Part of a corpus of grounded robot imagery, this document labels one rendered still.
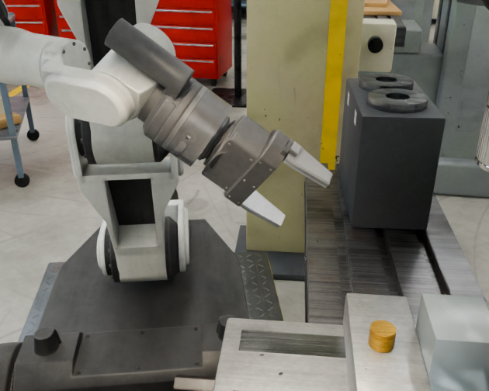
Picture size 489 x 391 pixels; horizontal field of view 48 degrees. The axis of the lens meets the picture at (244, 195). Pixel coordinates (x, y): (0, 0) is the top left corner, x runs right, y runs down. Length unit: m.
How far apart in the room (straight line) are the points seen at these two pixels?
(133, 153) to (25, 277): 1.60
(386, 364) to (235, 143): 0.29
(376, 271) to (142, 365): 0.52
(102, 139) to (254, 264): 0.86
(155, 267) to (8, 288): 1.34
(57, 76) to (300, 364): 0.40
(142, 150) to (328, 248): 0.37
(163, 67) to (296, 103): 1.58
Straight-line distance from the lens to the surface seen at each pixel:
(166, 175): 1.01
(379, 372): 0.48
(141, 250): 1.16
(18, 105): 3.77
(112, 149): 0.97
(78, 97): 0.64
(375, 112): 0.84
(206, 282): 1.33
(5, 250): 2.74
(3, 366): 1.17
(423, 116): 0.84
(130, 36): 0.61
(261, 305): 1.53
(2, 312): 2.34
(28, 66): 0.72
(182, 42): 5.03
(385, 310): 0.54
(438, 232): 0.92
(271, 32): 2.10
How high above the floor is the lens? 1.34
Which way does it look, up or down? 27 degrees down
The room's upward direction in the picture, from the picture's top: straight up
